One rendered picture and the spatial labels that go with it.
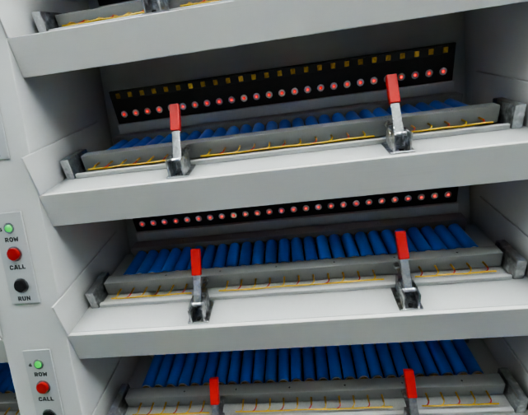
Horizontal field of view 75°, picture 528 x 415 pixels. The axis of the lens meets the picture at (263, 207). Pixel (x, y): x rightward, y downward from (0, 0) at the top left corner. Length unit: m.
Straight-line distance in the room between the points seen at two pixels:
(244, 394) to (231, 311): 0.16
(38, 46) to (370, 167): 0.42
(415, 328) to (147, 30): 0.47
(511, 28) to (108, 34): 0.49
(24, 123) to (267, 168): 0.30
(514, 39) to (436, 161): 0.20
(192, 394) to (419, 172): 0.46
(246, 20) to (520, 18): 0.33
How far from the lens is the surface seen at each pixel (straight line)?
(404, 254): 0.46
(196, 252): 0.47
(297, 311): 0.46
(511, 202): 0.57
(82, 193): 0.48
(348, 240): 0.55
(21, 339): 0.60
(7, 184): 0.54
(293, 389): 0.58
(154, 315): 0.51
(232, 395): 0.59
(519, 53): 0.55
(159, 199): 0.44
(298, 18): 0.44
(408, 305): 0.47
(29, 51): 0.53
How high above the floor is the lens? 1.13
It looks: 8 degrees down
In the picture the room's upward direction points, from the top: 6 degrees counter-clockwise
